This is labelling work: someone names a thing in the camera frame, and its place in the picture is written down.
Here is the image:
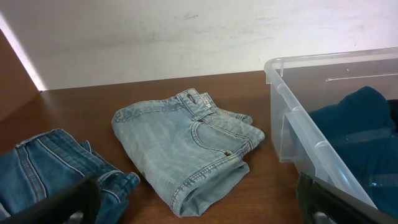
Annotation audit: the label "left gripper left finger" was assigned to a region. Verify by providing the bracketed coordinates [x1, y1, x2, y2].
[1, 177, 101, 224]

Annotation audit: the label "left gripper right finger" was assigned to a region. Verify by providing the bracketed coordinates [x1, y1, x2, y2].
[297, 172, 397, 224]

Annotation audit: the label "teal blue garment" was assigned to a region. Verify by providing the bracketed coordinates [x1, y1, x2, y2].
[309, 86, 397, 217]

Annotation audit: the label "light blue jeans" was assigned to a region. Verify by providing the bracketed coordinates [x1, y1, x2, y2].
[111, 88, 265, 217]

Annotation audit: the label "clear plastic storage container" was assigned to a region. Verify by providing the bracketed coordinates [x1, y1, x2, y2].
[264, 48, 397, 208]

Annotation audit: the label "dark blue folded jeans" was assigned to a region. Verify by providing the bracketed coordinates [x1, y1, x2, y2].
[1, 129, 140, 224]

